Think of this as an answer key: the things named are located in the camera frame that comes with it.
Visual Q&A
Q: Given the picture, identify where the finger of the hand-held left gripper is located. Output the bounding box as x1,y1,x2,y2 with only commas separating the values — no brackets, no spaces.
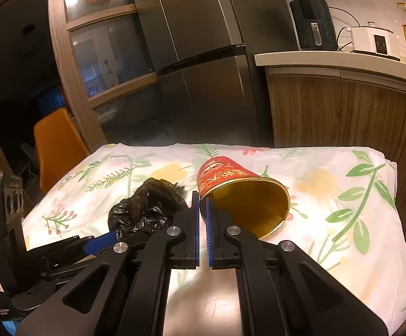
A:
42,232,120,278
26,235,96,260

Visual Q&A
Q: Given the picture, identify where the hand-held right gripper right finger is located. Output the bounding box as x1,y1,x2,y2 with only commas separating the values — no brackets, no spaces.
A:
205,197,388,336

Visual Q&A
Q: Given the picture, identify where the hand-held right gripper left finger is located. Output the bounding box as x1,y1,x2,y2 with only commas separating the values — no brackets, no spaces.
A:
16,191,201,336

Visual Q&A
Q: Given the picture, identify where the small red paper cup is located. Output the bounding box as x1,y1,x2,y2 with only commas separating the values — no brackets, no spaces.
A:
196,156,290,240

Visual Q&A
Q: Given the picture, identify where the small black plastic bag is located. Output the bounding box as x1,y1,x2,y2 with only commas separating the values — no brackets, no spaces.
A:
108,178,189,240

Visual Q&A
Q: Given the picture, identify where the orange chair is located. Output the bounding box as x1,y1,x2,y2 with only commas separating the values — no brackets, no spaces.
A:
33,108,91,195

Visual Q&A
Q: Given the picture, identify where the floral tablecloth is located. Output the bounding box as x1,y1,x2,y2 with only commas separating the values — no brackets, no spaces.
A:
21,142,406,336

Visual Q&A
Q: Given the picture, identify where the wooden kitchen counter cabinet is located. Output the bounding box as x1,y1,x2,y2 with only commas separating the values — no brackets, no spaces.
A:
254,52,406,225

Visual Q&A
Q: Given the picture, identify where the dark steel refrigerator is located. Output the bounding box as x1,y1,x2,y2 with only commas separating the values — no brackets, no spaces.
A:
126,0,287,148

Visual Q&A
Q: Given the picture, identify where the black air fryer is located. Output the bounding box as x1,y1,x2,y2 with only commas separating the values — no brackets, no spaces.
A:
289,0,338,51

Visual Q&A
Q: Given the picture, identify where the wooden glass panel door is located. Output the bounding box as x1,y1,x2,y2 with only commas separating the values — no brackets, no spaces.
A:
47,0,175,155

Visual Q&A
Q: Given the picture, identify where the white rice cooker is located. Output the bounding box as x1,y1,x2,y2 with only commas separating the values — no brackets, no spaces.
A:
350,22,401,60

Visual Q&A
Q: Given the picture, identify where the black power cable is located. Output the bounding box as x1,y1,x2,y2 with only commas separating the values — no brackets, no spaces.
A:
329,6,355,52

